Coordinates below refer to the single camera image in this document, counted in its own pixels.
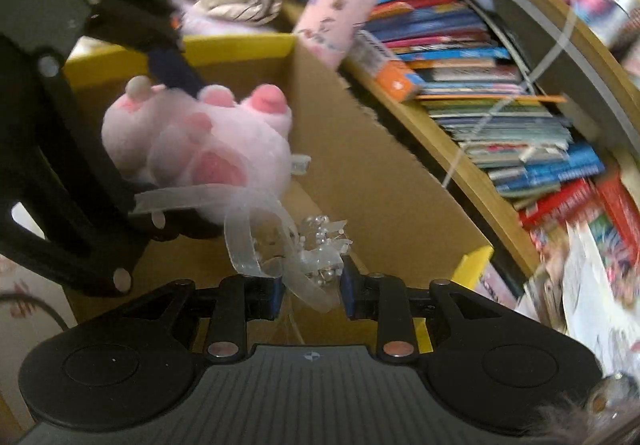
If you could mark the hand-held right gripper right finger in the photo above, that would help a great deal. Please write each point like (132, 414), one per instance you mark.
(348, 295)

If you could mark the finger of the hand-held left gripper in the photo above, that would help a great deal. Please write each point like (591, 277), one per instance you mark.
(172, 70)
(150, 230)

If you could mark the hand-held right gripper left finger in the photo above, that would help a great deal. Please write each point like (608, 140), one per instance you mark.
(272, 297)

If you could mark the white ribbon beaded hair accessory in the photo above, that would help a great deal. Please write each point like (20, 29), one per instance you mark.
(305, 287)

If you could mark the pink plush toy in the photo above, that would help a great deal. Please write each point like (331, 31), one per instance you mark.
(225, 145)

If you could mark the yellow cardboard box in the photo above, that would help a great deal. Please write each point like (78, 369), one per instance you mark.
(375, 185)

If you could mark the pink printed cylinder canister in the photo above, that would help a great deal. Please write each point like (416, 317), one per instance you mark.
(335, 15)

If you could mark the wooden bookshelf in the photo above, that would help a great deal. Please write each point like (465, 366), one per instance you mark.
(500, 212)

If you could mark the flat orange white carton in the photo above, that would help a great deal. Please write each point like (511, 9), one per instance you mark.
(395, 75)

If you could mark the stack of loose papers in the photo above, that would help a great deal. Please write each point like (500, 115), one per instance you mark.
(590, 285)

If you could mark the grey fluffy fur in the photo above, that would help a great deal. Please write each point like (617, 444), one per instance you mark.
(590, 415)

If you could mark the row of colourful books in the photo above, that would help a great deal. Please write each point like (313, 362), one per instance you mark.
(475, 50)

